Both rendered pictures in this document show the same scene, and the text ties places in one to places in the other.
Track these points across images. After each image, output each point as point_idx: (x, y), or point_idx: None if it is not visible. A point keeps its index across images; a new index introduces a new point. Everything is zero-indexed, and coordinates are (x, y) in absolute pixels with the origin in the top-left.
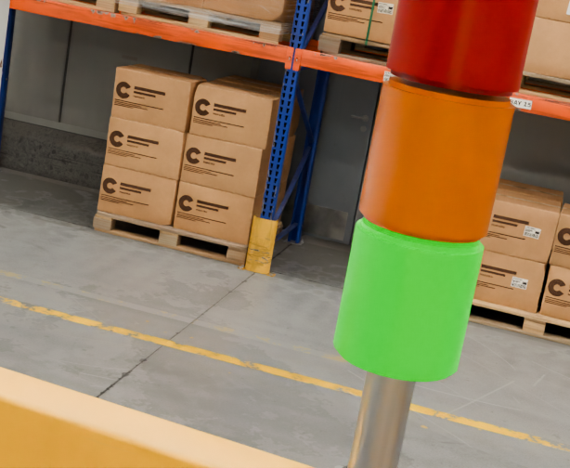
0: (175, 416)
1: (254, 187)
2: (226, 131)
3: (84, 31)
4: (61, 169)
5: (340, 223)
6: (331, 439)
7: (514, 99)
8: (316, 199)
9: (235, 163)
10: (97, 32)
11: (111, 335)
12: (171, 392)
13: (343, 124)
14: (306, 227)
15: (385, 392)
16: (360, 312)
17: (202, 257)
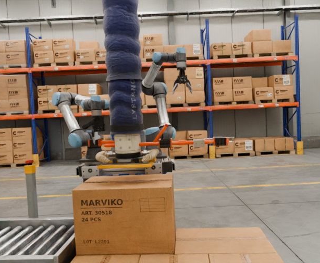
0: (2, 188)
1: (31, 147)
2: (21, 136)
3: None
4: None
5: (59, 155)
6: (41, 183)
7: (83, 114)
8: (52, 151)
9: (25, 144)
10: None
11: None
12: (3, 185)
13: (54, 132)
14: (51, 158)
15: None
16: None
17: (22, 167)
